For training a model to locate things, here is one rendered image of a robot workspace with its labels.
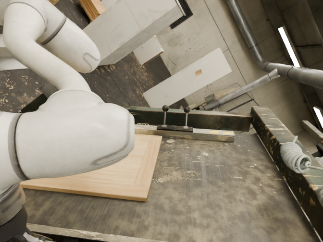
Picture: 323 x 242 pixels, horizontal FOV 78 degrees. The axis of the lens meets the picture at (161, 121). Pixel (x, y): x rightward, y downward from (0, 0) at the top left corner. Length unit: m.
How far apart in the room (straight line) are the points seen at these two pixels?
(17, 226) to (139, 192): 0.43
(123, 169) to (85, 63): 0.45
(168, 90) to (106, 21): 2.11
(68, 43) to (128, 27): 2.70
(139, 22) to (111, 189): 2.90
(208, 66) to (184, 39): 4.59
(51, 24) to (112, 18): 2.82
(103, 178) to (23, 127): 0.57
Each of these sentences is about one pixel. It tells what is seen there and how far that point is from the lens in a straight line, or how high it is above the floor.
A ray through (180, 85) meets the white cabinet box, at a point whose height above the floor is 0.91.
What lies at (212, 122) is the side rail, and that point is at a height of 1.60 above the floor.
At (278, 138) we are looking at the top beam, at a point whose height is 1.86.
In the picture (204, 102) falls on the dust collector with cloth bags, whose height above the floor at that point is 1.01.
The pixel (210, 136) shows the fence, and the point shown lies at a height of 1.58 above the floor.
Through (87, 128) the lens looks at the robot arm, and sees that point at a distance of 0.30.
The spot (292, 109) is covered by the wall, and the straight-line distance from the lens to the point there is 10.07.
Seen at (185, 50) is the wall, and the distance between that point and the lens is 9.14.
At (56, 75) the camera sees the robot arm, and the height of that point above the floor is 1.49.
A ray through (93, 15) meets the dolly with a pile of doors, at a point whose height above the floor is 0.19.
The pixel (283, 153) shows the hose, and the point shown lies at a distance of 0.79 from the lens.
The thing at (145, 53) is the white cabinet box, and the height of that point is 0.30.
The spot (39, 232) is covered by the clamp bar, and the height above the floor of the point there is 1.19.
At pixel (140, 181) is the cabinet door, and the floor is 1.33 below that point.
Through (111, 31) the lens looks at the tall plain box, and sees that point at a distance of 3.56.
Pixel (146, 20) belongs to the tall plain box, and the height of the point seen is 1.23.
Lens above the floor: 1.76
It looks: 20 degrees down
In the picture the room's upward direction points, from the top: 62 degrees clockwise
